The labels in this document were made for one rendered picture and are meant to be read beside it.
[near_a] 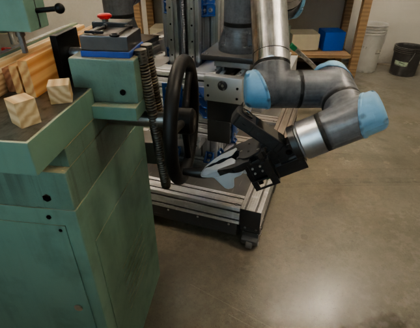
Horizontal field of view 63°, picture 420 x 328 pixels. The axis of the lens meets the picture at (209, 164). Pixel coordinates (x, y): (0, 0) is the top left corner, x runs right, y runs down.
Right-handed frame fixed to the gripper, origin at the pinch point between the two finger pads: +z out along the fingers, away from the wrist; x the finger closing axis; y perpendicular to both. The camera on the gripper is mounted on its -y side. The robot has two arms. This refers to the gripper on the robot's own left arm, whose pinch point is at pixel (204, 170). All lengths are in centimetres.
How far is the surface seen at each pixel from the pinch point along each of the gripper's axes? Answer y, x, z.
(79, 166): -14.7, -7.0, 18.8
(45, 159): -21.2, -16.1, 15.1
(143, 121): -13.2, 8.0, 9.7
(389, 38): 116, 348, -110
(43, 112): -26.7, -8.6, 15.6
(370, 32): 89, 313, -88
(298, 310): 80, 22, 10
